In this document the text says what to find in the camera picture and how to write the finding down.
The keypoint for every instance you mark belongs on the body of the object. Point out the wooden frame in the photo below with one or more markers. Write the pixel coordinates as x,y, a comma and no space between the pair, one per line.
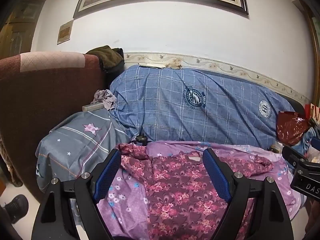
312,37

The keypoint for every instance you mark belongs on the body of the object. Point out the small framed picture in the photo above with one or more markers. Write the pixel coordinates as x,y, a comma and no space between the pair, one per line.
65,32

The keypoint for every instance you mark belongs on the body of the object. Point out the blue plaid quilt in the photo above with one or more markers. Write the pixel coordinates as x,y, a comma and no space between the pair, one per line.
200,110

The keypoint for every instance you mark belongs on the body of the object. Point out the small black round object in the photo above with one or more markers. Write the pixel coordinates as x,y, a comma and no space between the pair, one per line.
141,139

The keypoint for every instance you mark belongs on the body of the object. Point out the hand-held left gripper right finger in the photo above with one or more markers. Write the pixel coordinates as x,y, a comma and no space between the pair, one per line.
216,177

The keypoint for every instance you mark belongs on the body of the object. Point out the grey star print pillow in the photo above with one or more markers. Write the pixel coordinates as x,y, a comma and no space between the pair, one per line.
75,145

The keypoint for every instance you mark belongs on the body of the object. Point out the beige flat box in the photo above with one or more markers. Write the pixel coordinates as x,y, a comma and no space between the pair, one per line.
92,108

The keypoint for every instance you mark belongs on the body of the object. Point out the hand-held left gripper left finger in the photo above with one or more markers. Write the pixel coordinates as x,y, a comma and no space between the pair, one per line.
107,177

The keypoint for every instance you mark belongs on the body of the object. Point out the wooden door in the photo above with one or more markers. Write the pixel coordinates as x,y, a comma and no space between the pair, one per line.
22,27

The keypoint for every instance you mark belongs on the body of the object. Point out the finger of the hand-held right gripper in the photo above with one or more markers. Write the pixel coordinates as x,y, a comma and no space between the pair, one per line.
293,155

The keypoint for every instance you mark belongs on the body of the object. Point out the maroon floral garment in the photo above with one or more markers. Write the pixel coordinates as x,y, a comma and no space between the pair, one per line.
175,190

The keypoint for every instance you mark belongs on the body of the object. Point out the red paper bag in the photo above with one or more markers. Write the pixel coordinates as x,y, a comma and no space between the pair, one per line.
313,112

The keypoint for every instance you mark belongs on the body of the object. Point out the crumpled lilac cloth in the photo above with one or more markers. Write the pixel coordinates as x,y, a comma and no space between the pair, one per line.
105,99

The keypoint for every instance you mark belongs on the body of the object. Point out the red plastic bag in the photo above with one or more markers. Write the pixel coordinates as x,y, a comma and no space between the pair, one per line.
291,127

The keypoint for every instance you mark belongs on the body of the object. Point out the purple floral bed sheet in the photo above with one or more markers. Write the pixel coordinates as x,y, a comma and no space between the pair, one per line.
125,210

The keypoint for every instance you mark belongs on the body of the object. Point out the light blue cloth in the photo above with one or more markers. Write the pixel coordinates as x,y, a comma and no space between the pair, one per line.
306,140

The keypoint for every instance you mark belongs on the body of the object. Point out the black shoe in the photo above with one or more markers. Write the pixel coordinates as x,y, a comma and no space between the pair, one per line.
17,207

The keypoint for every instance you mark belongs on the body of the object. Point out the pale crumpled packet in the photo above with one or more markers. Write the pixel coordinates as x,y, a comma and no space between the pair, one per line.
314,156

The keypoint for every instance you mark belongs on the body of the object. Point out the dark green clothes pile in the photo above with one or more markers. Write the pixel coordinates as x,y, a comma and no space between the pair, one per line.
108,57

